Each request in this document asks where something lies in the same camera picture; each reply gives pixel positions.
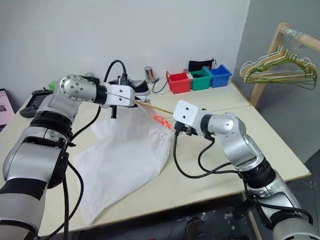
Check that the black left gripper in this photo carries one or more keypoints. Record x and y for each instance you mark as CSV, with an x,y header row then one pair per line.
x,y
114,112

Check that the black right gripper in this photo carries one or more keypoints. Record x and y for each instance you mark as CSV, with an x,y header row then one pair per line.
x,y
186,130

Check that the white shorts garment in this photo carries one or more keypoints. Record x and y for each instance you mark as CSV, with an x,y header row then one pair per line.
x,y
120,160

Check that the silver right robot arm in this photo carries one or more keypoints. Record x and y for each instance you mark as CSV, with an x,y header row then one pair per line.
x,y
237,140

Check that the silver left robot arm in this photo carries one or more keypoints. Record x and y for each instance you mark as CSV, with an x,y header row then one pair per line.
x,y
47,150

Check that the yellow hanger on rack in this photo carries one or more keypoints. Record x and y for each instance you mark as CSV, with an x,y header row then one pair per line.
x,y
275,77

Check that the black and white sneaker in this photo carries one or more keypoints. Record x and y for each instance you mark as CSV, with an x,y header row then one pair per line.
x,y
140,86

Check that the silver metal can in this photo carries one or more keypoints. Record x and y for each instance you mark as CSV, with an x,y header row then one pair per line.
x,y
149,75

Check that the red plastic bin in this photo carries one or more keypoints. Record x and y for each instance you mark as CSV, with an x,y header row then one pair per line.
x,y
178,85

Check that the green plastic bin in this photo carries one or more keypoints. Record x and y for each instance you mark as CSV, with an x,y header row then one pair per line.
x,y
200,82

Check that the blue plastic bin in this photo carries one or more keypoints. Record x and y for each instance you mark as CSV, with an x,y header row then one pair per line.
x,y
220,77

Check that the black fabric pouch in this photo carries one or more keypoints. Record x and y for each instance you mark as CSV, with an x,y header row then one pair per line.
x,y
198,63

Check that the clothes hangers on rack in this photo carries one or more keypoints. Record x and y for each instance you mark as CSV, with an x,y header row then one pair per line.
x,y
258,90

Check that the green rectangular box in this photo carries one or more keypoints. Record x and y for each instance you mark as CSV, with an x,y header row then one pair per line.
x,y
53,85

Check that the large dark rounded shape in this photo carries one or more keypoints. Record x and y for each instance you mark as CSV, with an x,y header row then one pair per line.
x,y
200,228

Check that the bunch of clothes hangers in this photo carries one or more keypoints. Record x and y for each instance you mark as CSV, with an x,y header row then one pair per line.
x,y
280,84

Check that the black handheld game controller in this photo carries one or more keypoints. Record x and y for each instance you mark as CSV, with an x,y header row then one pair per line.
x,y
32,105

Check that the light wooden leg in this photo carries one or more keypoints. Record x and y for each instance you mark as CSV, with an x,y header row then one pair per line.
x,y
255,227

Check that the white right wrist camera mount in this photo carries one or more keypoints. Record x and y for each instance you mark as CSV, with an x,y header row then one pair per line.
x,y
186,112

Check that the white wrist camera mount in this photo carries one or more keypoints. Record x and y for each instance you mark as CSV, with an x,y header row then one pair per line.
x,y
186,112
120,95

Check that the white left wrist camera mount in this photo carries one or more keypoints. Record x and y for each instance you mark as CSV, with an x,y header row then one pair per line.
x,y
120,95

